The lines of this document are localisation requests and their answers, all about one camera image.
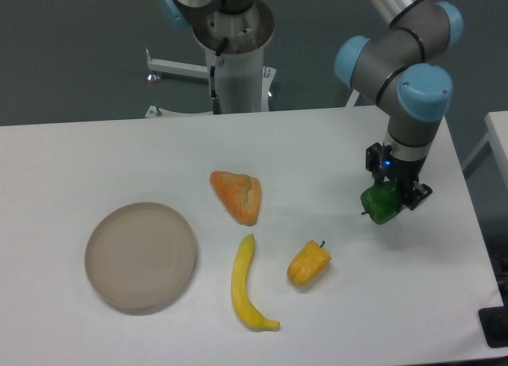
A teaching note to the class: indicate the black device at table edge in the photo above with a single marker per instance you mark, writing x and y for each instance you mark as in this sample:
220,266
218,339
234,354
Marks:
494,325

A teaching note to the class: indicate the yellow bell pepper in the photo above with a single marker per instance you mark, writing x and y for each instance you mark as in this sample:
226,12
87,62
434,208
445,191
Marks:
308,263

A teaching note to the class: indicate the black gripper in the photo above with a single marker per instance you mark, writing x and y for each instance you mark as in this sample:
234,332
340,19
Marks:
382,163

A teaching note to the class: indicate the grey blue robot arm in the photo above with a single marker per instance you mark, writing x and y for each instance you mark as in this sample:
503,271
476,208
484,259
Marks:
393,72

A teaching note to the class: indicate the beige round plate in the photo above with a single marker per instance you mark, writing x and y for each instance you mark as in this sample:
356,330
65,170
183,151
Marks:
140,257

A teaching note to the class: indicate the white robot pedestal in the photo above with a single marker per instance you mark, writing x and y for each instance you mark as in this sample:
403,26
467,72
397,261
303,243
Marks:
233,43

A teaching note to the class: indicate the orange bread piece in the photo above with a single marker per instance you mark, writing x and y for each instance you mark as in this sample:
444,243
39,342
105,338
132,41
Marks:
240,194

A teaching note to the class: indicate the yellow banana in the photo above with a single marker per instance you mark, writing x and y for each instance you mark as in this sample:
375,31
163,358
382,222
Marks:
245,310

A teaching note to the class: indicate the green bell pepper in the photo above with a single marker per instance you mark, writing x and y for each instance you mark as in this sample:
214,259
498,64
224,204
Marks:
381,202

